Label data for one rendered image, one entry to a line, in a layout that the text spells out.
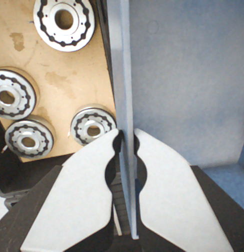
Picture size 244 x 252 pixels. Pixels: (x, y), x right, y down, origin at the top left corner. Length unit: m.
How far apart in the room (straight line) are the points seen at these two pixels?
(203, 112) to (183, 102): 0.03
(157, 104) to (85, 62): 0.25
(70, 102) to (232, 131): 0.32
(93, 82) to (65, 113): 0.10
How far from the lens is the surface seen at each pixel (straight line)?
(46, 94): 0.43
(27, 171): 0.51
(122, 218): 0.71
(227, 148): 0.25
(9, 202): 0.50
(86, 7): 0.36
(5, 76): 0.41
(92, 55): 0.40
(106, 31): 0.29
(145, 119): 0.18
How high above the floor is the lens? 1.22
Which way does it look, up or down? 60 degrees down
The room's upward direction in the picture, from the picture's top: 167 degrees clockwise
